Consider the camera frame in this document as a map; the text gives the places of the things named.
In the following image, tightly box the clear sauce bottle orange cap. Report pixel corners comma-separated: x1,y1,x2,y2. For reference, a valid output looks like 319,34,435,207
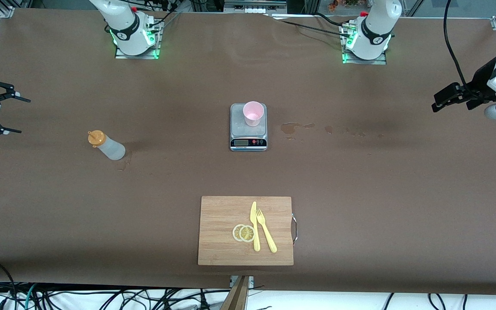
87,130,126,161

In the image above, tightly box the pink plastic cup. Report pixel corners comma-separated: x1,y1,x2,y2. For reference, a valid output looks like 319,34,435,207
243,101,265,127

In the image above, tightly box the brown table cover sheet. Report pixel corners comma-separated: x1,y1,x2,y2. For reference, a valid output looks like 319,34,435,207
0,8,496,296

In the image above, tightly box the silver digital kitchen scale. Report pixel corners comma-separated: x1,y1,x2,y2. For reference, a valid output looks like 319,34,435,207
229,103,268,152

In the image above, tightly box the white power strip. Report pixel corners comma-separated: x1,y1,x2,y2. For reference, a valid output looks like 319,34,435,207
236,3,272,14

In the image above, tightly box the yellow plastic fork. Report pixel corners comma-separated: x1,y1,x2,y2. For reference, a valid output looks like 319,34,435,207
256,208,278,254

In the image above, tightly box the wooden cutting board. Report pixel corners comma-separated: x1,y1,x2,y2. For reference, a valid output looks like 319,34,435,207
198,196,294,266

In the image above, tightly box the yellow plastic knife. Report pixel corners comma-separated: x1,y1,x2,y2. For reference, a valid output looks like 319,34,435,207
250,201,260,252

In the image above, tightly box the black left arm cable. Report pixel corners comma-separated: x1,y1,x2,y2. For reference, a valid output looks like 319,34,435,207
444,0,472,93

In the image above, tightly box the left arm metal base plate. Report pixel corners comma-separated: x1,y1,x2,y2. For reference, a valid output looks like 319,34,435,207
342,24,387,65

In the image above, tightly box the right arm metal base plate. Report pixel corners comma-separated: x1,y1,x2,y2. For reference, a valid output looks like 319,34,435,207
115,16,161,60

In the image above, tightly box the black cable on table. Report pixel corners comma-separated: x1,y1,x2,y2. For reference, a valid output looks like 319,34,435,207
270,15,348,39

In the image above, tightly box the teal floor cable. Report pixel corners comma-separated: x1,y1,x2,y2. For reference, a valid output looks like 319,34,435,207
13,283,37,310

